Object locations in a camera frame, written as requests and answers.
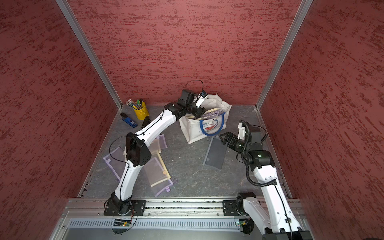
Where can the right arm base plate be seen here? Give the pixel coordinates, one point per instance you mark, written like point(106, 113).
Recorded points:
point(231, 208)

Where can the white canvas Doraemon tote bag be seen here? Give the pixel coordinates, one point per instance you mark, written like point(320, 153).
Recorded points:
point(195, 130)

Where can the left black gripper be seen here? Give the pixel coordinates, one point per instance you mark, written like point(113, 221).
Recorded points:
point(199, 112)

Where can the right corner aluminium post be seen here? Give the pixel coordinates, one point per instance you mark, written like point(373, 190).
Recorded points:
point(291, 35)

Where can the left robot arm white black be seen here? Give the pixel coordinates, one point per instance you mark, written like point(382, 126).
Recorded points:
point(138, 153)

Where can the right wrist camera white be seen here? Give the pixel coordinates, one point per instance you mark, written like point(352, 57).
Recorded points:
point(242, 131)

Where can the pens in cup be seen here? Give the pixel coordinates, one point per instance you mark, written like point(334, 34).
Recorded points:
point(135, 105)

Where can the aluminium front rail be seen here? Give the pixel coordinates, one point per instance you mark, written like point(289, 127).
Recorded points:
point(204, 207)

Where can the yellow pen cup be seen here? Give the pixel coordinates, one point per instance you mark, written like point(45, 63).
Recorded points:
point(142, 113)

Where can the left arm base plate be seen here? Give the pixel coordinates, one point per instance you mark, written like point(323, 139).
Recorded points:
point(125, 208)

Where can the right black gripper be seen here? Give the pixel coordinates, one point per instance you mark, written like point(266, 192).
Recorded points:
point(230, 144)

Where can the black stapler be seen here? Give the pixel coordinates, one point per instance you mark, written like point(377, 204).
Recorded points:
point(146, 122)

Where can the purple trim mesh pouch centre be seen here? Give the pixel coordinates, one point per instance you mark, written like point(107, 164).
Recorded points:
point(158, 144)

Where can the blue stapler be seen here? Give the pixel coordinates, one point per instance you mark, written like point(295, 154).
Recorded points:
point(128, 120)

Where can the corner aluminium post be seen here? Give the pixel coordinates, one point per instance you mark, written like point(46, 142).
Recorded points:
point(81, 36)
point(291, 35)

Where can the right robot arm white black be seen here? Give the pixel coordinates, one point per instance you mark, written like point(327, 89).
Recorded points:
point(277, 221)

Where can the left corner aluminium post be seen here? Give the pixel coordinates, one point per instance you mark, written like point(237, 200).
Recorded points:
point(81, 36)

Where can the grey pouch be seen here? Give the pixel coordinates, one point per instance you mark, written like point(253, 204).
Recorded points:
point(215, 154)

